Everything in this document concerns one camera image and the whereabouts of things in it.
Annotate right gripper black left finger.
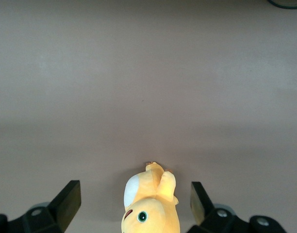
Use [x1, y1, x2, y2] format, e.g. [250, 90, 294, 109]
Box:
[7, 180, 82, 233]

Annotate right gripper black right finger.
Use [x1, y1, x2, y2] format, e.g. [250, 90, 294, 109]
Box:
[189, 181, 254, 233]

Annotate yellow plush toy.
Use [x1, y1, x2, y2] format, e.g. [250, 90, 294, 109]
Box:
[120, 160, 181, 233]

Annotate brown table cover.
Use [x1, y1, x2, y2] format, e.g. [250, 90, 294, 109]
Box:
[0, 0, 297, 233]

